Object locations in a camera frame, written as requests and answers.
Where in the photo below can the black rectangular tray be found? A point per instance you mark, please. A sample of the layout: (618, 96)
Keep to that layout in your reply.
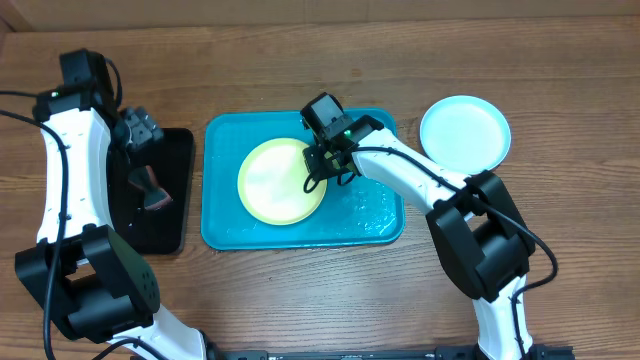
(153, 231)

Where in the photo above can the light blue plate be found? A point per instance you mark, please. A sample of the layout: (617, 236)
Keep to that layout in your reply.
(465, 134)

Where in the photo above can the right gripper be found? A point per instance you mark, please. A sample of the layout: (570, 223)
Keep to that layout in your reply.
(314, 162)

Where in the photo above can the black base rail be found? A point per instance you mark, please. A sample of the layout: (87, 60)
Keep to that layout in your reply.
(439, 353)

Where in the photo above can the yellow green plate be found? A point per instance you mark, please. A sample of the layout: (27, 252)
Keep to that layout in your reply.
(272, 183)

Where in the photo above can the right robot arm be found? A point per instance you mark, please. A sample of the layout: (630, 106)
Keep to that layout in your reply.
(481, 240)

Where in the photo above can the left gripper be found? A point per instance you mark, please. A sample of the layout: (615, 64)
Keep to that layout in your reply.
(144, 126)

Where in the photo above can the teal plastic serving tray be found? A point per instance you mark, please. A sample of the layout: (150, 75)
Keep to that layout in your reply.
(359, 213)

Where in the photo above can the red sponge with dark scourer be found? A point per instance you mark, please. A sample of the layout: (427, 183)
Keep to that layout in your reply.
(155, 196)

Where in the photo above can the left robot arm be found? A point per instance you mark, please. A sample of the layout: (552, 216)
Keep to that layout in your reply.
(90, 283)

